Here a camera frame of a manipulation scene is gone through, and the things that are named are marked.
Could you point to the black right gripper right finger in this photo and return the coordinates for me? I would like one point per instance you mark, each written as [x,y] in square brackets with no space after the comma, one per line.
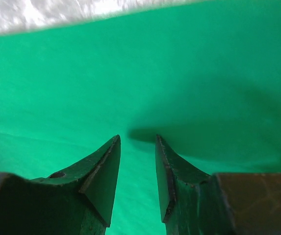
[190,200]

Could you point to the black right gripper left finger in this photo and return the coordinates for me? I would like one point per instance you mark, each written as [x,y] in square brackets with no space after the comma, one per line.
[79,199]

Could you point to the green t shirt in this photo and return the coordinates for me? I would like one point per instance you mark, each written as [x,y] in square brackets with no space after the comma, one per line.
[206,76]

